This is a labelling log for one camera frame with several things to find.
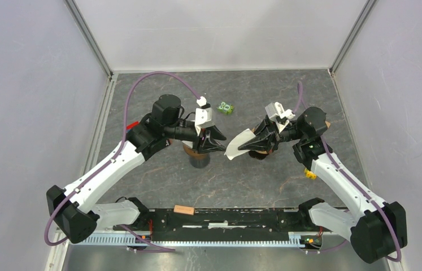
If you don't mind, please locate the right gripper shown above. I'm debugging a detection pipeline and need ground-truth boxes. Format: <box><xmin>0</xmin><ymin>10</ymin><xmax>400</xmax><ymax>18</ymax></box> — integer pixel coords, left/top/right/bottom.
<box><xmin>237</xmin><ymin>115</ymin><xmax>306</xmax><ymax>154</ymax></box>

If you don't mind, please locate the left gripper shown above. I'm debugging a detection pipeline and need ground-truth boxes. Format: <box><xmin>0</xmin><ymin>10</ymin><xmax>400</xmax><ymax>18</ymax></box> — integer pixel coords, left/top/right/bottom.
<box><xmin>164</xmin><ymin>120</ymin><xmax>227</xmax><ymax>155</ymax></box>

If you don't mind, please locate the white paper coffee filter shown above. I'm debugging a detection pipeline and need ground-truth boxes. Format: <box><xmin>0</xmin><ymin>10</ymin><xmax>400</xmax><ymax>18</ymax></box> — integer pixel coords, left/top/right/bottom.
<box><xmin>182</xmin><ymin>141</ymin><xmax>193</xmax><ymax>148</ymax></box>

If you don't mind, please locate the brown glass dripper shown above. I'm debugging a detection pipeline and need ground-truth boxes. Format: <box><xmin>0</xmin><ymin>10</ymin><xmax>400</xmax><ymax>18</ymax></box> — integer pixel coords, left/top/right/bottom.
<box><xmin>248</xmin><ymin>151</ymin><xmax>269</xmax><ymax>160</ymax></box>

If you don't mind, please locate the coffee filter box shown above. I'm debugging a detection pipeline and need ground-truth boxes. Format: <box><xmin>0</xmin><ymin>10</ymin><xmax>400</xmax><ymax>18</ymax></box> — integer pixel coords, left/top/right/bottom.
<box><xmin>158</xmin><ymin>138</ymin><xmax>173</xmax><ymax>150</ymax></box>

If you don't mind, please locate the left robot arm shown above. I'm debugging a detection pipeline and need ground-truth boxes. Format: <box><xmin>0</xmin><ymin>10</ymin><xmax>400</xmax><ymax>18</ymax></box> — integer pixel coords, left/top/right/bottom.
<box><xmin>46</xmin><ymin>94</ymin><xmax>226</xmax><ymax>244</ymax></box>

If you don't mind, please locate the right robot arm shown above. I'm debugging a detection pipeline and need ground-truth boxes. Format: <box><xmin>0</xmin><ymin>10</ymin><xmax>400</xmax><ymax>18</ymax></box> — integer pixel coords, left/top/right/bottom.
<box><xmin>226</xmin><ymin>103</ymin><xmax>407</xmax><ymax>263</ymax></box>

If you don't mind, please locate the green monster block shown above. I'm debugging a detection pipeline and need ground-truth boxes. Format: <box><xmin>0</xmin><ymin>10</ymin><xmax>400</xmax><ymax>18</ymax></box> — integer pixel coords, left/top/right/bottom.
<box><xmin>217</xmin><ymin>102</ymin><xmax>234</xmax><ymax>115</ymax></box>

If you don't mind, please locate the yellow owl block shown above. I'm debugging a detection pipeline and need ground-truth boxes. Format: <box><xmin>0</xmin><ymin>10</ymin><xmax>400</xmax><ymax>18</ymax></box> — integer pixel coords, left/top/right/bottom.
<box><xmin>304</xmin><ymin>168</ymin><xmax>317</xmax><ymax>180</ymax></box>

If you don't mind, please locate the wooden rectangular block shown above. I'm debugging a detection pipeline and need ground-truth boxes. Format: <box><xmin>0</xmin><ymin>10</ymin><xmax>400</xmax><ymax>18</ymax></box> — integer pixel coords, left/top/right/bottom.
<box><xmin>173</xmin><ymin>205</ymin><xmax>195</xmax><ymax>215</ymax></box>

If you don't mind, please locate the red blue block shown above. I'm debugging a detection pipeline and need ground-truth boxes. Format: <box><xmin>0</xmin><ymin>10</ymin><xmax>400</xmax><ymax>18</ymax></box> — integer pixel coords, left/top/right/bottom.
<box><xmin>126</xmin><ymin>121</ymin><xmax>139</xmax><ymax>131</ymax></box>

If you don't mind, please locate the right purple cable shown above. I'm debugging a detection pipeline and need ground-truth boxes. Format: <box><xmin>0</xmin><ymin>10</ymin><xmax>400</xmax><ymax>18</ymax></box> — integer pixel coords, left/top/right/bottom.
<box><xmin>293</xmin><ymin>81</ymin><xmax>402</xmax><ymax>263</ymax></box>

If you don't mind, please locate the purple cable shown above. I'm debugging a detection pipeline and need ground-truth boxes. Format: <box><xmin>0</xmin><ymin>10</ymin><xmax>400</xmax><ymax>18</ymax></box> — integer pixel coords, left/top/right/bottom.
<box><xmin>293</xmin><ymin>81</ymin><xmax>402</xmax><ymax>263</ymax></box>
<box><xmin>44</xmin><ymin>72</ymin><xmax>208</xmax><ymax>253</ymax></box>

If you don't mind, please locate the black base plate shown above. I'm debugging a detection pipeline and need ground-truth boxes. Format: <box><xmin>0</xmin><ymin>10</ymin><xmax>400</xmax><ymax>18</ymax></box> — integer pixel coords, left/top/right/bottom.
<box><xmin>128</xmin><ymin>208</ymin><xmax>324</xmax><ymax>242</ymax></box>

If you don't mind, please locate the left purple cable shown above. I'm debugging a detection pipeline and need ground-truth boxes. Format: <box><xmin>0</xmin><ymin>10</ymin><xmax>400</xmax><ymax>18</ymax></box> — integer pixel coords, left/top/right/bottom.
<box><xmin>44</xmin><ymin>72</ymin><xmax>208</xmax><ymax>253</ymax></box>

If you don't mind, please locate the aluminium frame rail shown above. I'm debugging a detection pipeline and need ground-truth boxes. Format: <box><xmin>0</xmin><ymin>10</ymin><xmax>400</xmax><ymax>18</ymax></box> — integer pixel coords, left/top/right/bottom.
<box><xmin>45</xmin><ymin>208</ymin><xmax>151</xmax><ymax>271</ymax></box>

